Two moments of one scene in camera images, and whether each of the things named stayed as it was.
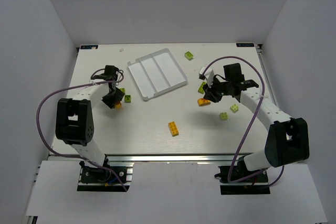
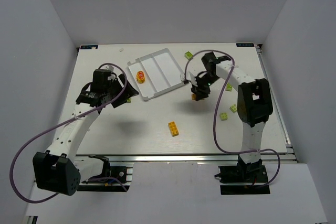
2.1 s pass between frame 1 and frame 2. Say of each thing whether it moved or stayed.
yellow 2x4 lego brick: stayed
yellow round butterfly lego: moved
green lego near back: stayed
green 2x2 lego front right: stayed
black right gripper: moved
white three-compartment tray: stayed
